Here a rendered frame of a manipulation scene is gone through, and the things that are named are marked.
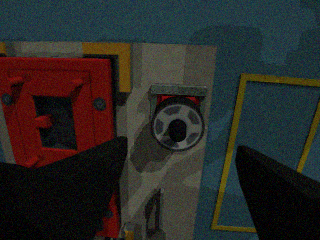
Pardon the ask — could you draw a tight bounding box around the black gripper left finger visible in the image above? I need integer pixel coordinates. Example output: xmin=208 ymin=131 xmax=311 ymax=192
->
xmin=0 ymin=136 xmax=128 ymax=240

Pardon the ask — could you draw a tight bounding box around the black wheel with grey hub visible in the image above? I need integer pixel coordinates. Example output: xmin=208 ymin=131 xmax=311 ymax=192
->
xmin=151 ymin=96 xmax=205 ymax=152

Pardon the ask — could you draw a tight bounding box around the yellow rectangular outline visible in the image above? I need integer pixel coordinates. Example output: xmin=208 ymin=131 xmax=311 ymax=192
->
xmin=210 ymin=73 xmax=320 ymax=233

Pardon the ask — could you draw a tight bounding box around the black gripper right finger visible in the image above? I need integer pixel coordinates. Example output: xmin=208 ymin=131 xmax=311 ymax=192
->
xmin=235 ymin=146 xmax=320 ymax=240

